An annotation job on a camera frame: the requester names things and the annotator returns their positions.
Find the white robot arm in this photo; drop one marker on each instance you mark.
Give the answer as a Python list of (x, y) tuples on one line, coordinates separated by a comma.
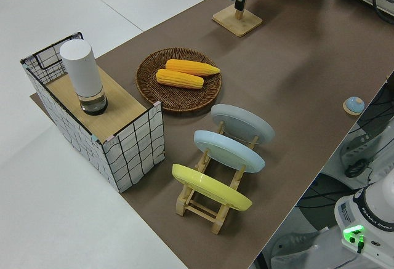
[(378, 207)]

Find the wooden mug tree stand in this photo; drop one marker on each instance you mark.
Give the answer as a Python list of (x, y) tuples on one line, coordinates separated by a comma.
[(238, 24)]

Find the yellow corn cob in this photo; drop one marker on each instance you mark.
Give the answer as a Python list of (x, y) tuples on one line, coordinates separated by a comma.
[(192, 66), (180, 79)]

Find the brown table mat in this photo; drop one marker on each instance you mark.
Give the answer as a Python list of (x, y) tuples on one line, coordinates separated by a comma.
[(277, 96)]

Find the round brown wicker basket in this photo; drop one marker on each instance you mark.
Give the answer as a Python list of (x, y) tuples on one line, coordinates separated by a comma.
[(184, 99)]

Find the grey plate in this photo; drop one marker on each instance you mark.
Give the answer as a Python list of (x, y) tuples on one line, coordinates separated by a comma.
[(243, 121)]

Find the light blue plate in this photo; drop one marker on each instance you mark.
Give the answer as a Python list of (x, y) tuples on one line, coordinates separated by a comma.
[(227, 150)]

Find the yellow plate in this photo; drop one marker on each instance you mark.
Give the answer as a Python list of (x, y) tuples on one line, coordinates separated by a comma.
[(212, 189)]

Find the black power adapter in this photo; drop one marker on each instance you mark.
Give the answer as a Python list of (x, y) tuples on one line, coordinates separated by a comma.
[(357, 169)]

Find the wooden plate rack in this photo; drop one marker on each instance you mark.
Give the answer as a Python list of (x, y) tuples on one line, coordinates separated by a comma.
[(217, 224)]

